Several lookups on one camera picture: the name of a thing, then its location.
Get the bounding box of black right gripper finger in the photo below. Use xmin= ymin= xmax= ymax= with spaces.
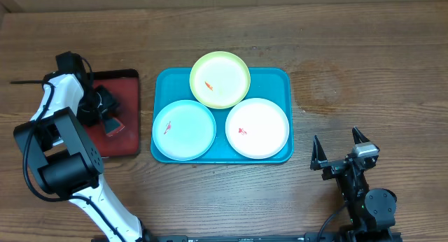
xmin=351 ymin=127 xmax=370 ymax=145
xmin=310 ymin=135 xmax=328 ymax=171

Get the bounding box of light blue plate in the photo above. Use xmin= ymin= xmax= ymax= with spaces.
xmin=152 ymin=100 xmax=216 ymax=162

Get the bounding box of yellow plate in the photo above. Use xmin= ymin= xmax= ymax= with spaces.
xmin=189 ymin=51 xmax=251 ymax=109

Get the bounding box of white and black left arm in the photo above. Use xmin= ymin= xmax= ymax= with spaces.
xmin=13 ymin=51 xmax=154 ymax=241

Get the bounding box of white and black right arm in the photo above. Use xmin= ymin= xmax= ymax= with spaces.
xmin=310 ymin=127 xmax=399 ymax=241

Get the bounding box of black tray with red liquid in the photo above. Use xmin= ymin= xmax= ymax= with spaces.
xmin=84 ymin=69 xmax=141 ymax=157

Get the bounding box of teal plastic tray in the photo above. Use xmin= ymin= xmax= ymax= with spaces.
xmin=153 ymin=67 xmax=294 ymax=164

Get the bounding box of pink plate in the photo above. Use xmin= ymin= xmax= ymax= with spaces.
xmin=225 ymin=98 xmax=290 ymax=159

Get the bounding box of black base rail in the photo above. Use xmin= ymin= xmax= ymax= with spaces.
xmin=91 ymin=231 xmax=403 ymax=242

